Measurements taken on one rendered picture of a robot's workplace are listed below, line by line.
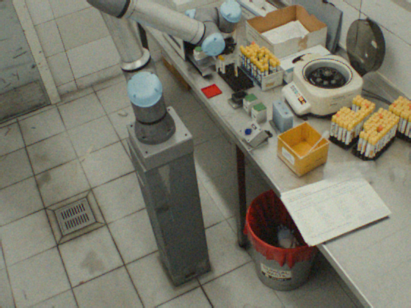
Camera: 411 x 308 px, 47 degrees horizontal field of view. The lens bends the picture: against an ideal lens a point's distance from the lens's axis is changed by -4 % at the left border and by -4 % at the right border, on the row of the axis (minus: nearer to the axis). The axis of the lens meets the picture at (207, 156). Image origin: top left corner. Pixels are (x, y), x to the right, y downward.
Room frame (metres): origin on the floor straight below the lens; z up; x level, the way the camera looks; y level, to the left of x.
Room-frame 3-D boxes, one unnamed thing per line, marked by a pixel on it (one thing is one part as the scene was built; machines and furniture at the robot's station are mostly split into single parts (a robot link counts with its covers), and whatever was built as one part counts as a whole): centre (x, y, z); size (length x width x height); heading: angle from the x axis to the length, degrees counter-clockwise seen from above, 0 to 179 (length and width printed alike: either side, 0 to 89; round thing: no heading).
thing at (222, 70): (1.68, -0.16, 0.93); 0.17 x 0.09 x 0.11; 22
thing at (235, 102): (1.52, -0.16, 0.89); 0.09 x 0.05 x 0.04; 112
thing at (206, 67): (1.81, -0.02, 0.92); 0.21 x 0.07 x 0.05; 22
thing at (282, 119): (1.34, -0.30, 0.92); 0.10 x 0.07 x 0.10; 13
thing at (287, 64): (1.67, -0.47, 0.92); 0.24 x 0.12 x 0.10; 112
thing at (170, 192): (1.33, 0.18, 0.44); 0.20 x 0.20 x 0.87; 22
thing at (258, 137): (1.29, -0.20, 0.92); 0.13 x 0.07 x 0.08; 112
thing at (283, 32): (1.85, -0.42, 0.95); 0.29 x 0.25 x 0.15; 112
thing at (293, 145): (1.17, -0.34, 0.93); 0.13 x 0.13 x 0.10; 26
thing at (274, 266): (1.25, -0.32, 0.22); 0.38 x 0.37 x 0.44; 22
